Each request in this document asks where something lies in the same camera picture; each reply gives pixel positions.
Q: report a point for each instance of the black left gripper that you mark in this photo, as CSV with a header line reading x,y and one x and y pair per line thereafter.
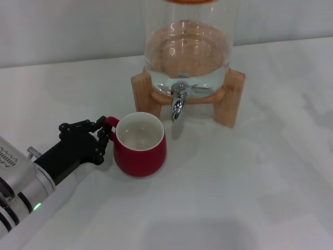
x,y
72,153

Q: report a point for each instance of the red ceramic cup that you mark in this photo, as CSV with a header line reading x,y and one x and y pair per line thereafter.
x,y
140,159

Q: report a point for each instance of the chrome dispenser faucet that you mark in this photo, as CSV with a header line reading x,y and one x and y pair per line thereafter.
x,y
178,105

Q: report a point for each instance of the wooden dispenser stand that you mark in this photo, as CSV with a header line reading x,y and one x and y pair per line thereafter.
x,y
145,104

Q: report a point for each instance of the clear glass water dispenser jar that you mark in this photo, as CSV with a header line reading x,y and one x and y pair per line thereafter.
x,y
187,52

